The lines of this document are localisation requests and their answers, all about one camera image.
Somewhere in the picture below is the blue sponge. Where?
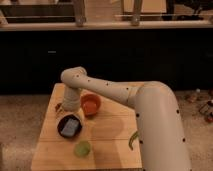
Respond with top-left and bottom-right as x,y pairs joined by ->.
61,119 -> 79,136

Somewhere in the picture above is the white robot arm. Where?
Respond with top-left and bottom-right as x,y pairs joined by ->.
60,67 -> 192,171

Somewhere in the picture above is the orange bowl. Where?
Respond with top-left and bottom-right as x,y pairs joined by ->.
81,94 -> 101,117

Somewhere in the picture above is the purple bowl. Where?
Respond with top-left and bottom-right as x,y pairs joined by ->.
57,115 -> 82,138

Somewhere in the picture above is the wooden table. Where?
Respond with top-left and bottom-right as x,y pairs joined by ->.
31,83 -> 142,171

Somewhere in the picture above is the dark grape bunch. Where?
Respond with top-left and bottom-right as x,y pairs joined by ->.
55,103 -> 62,113

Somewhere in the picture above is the green chili pepper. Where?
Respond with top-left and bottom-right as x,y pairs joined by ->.
128,131 -> 138,150

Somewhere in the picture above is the green cup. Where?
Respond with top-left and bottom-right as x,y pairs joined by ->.
74,141 -> 91,157

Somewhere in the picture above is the dark counter cabinet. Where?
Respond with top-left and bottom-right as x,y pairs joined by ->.
0,23 -> 213,94

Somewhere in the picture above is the metal post right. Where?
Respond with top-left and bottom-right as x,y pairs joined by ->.
131,0 -> 143,26

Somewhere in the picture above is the metal post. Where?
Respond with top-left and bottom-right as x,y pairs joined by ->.
131,0 -> 143,26
73,0 -> 86,27

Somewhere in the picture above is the metal post left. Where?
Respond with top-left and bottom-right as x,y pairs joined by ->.
73,0 -> 86,27

